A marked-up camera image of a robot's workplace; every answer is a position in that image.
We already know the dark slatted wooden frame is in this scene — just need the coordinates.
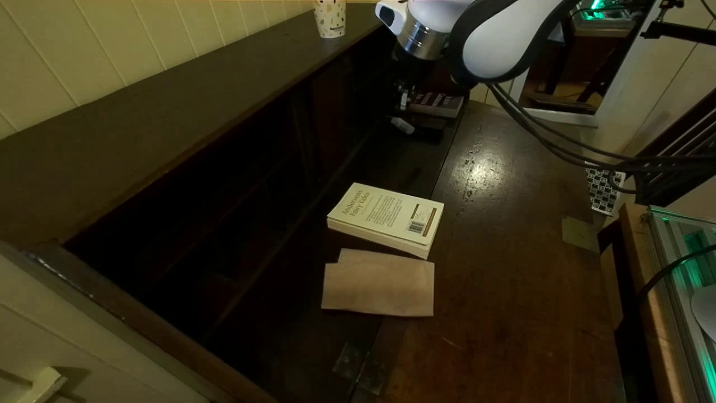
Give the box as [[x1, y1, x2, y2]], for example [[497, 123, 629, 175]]
[[620, 84, 716, 207]]

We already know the light wooden robot table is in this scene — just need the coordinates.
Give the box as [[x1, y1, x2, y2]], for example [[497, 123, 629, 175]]
[[612, 199, 700, 403]]

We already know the white framed doorway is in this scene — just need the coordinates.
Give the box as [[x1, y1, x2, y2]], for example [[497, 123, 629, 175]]
[[506, 0, 658, 128]]

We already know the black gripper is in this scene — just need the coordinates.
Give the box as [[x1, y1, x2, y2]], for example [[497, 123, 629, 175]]
[[389, 49, 448, 130]]

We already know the brown paper envelope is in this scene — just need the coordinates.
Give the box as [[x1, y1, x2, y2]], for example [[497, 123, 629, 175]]
[[319, 246, 437, 320]]

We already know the dark wooden secretary desk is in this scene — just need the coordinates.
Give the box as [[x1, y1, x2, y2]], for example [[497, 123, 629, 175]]
[[0, 2, 626, 403]]

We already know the white trim piece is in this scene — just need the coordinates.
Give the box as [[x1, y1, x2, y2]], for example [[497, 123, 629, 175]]
[[0, 364, 70, 403]]

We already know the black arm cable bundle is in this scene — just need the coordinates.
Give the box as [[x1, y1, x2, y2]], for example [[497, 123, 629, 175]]
[[445, 0, 716, 197]]

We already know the white paperback book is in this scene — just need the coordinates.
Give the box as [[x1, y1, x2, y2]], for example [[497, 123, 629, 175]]
[[325, 181, 448, 262]]

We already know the green lit robot base platform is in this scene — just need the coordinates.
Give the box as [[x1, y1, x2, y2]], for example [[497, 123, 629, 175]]
[[644, 203, 716, 403]]

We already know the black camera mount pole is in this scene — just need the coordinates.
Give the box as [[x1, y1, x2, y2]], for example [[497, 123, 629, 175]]
[[637, 0, 716, 47]]

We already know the white patterned cup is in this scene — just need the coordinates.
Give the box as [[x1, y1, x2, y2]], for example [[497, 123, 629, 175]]
[[314, 0, 349, 40]]

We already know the white perforated box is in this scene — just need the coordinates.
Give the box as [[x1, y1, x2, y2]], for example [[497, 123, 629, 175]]
[[581, 164, 626, 218]]

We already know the metal desk hinge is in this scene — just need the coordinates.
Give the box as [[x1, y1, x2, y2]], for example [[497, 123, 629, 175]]
[[330, 340, 389, 400]]

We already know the small paper note card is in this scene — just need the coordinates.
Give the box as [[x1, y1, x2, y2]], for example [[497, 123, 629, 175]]
[[560, 215, 601, 254]]

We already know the black base cable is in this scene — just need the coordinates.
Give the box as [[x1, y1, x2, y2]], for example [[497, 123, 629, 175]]
[[637, 241, 716, 296]]

